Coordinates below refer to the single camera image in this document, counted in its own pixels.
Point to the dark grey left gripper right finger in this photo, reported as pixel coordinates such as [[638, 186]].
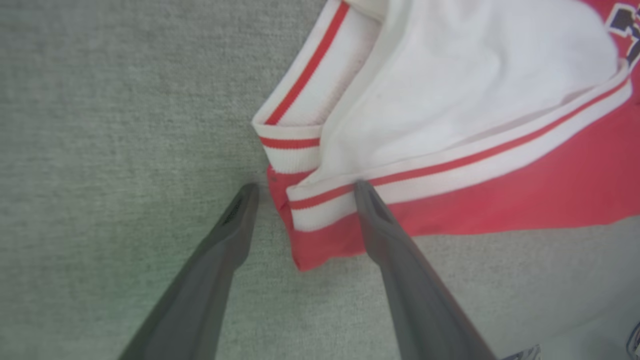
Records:
[[415, 290]]

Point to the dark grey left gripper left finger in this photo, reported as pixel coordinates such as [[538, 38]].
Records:
[[200, 290]]

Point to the grey fabric surface cover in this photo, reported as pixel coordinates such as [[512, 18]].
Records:
[[100, 150]]

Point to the red and white jersey garment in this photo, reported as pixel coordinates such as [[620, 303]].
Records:
[[500, 200]]

